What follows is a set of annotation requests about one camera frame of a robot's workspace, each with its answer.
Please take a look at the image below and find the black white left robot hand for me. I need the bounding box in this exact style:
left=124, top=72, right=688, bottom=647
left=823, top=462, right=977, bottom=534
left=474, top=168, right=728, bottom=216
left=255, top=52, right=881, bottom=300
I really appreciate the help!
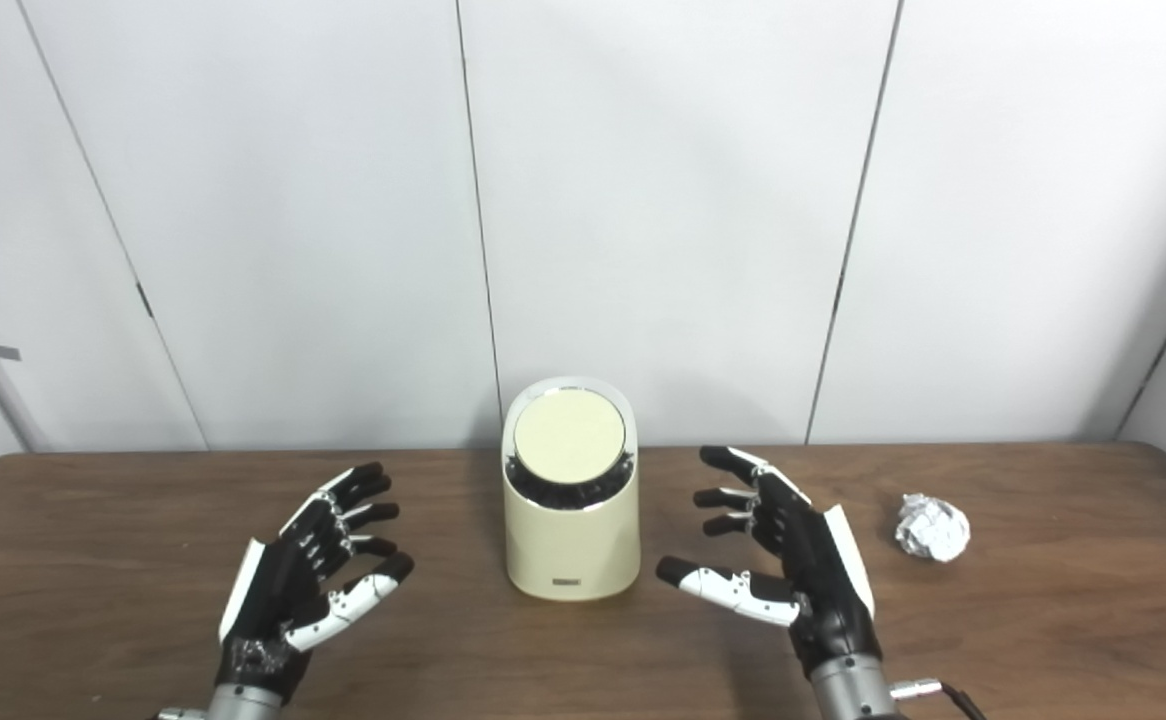
left=217, top=461, right=416, bottom=704

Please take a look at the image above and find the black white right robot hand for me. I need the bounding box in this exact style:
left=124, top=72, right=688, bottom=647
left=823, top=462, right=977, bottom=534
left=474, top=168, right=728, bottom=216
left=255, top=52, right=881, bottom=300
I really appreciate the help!
left=655, top=445, right=886, bottom=681

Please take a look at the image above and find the white paper ball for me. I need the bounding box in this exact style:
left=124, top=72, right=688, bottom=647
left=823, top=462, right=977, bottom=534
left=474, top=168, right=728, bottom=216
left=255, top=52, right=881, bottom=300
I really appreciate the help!
left=894, top=492, right=972, bottom=563

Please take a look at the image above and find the cream-colored bin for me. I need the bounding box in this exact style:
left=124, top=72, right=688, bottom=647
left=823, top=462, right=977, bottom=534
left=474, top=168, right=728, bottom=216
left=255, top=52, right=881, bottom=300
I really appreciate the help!
left=501, top=376, right=642, bottom=603

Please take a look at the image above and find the round cream bin lid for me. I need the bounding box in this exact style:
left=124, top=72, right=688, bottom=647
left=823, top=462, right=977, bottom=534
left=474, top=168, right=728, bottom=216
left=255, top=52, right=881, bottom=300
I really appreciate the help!
left=513, top=388, right=627, bottom=485

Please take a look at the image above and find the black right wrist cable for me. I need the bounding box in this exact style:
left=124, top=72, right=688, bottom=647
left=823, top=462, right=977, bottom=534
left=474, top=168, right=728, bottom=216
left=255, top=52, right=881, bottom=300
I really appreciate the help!
left=889, top=678, right=989, bottom=720

